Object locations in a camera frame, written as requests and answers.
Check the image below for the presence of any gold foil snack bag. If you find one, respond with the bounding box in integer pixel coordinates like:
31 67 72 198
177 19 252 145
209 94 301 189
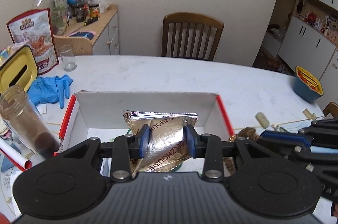
123 109 198 176

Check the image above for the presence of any small beige plastic piece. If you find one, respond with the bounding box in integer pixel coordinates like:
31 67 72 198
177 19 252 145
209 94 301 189
303 108 317 121

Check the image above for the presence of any beige plastic tube piece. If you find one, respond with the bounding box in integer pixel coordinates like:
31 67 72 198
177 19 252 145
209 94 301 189
255 112 270 128

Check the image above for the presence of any brown wooden chair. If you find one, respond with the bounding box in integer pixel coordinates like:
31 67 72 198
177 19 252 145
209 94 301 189
323 101 338 119
161 12 225 61

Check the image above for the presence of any red white cardboard box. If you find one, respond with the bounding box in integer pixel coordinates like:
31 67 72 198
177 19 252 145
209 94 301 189
59 91 234 151

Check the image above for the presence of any blue yellow strainer basket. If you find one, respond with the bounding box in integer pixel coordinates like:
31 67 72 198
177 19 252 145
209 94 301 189
293 66 324 103

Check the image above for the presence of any white kitchen cabinet unit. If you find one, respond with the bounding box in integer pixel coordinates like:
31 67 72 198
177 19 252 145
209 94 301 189
262 0 337 108

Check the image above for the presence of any white wooden sideboard cabinet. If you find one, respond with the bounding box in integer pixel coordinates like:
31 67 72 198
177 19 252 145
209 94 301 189
63 4 120 55

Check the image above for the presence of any blue rubber glove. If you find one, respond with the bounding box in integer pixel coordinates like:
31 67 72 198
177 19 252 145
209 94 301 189
27 75 73 109

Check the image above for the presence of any clear drinking glass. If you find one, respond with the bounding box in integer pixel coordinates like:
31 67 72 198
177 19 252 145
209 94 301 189
59 44 77 72

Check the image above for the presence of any light wooden chair back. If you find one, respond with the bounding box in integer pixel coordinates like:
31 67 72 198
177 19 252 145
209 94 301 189
53 35 93 56

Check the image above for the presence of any clear plastic jar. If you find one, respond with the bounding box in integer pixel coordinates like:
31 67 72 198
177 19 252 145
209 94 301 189
1 86 63 159

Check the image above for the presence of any yellow tissue box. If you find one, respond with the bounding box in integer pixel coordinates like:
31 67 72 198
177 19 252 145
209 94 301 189
1 45 38 94

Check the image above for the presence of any yellow label jar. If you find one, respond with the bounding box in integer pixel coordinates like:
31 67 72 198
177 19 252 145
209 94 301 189
89 4 100 19

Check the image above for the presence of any dark glass jar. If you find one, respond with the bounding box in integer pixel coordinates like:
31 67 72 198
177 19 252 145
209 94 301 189
75 4 86 23

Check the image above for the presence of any red white snack bag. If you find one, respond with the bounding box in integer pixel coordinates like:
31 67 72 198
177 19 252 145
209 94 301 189
6 8 59 75

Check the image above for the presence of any brown braided rope ring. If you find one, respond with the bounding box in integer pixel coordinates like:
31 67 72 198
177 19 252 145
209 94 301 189
223 126 263 175

